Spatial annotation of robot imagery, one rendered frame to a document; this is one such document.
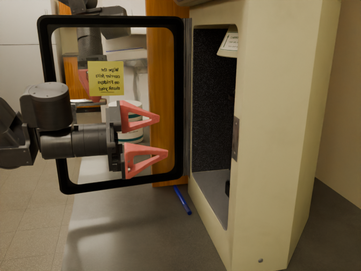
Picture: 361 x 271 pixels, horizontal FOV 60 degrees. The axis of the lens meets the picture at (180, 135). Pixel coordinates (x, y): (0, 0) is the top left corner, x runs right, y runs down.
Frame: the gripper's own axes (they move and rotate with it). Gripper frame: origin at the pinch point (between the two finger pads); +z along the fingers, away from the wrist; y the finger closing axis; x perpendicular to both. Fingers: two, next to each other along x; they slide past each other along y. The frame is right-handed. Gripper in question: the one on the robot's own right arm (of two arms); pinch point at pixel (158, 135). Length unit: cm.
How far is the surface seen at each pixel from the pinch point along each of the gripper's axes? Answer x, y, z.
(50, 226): 170, 100, -59
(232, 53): -13.7, 4.4, 12.8
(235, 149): -4.4, -9.5, 10.6
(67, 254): 22.8, -7.9, -18.5
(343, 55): -3, 25, 53
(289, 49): -18.8, -4.6, 17.3
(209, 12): -17.4, 13.3, 10.5
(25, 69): 222, 423, -137
